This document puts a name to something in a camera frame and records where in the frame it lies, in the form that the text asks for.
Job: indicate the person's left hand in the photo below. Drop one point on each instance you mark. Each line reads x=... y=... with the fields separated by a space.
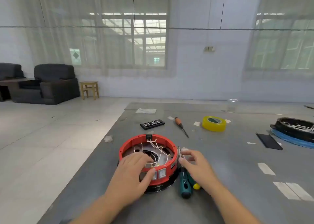
x=128 y=179

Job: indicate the person's right hand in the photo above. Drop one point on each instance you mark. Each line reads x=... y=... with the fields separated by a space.
x=200 y=170

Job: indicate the red round appliance base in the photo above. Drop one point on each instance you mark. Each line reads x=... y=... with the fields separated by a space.
x=128 y=142

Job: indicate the person's right forearm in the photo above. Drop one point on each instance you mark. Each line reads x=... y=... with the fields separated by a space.
x=230 y=206

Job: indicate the black round appliance part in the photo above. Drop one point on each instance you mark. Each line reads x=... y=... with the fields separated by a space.
x=292 y=124

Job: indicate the yellow tape roll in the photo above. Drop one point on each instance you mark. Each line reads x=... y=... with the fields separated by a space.
x=206 y=125

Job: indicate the black remote control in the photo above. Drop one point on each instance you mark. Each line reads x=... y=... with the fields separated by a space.
x=152 y=124

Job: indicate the narrow white tape strip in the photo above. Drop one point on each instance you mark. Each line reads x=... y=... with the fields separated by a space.
x=266 y=168

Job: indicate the white paper sheet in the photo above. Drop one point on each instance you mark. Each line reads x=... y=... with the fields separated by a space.
x=145 y=111

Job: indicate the black flat plate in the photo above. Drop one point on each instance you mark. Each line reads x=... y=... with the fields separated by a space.
x=269 y=141

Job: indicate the wide white tape strips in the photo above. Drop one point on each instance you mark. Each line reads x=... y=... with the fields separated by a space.
x=293 y=191

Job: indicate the small wooden stool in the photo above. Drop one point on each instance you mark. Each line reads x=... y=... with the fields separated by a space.
x=89 y=84

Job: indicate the black armchair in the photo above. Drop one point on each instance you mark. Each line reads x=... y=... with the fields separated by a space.
x=54 y=84

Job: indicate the thin black rod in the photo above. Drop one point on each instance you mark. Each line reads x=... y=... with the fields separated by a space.
x=309 y=107

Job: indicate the large barred window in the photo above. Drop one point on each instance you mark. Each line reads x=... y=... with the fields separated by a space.
x=127 y=40
x=284 y=45

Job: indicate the dark coffee table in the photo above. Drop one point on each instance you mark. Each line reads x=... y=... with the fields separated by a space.
x=14 y=81

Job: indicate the black sofa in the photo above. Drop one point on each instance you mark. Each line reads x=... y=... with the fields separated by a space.
x=10 y=70

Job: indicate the sheer white curtain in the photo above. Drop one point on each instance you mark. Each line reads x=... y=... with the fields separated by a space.
x=64 y=30
x=279 y=5

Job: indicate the white wall box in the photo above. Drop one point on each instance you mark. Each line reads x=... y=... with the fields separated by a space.
x=209 y=48

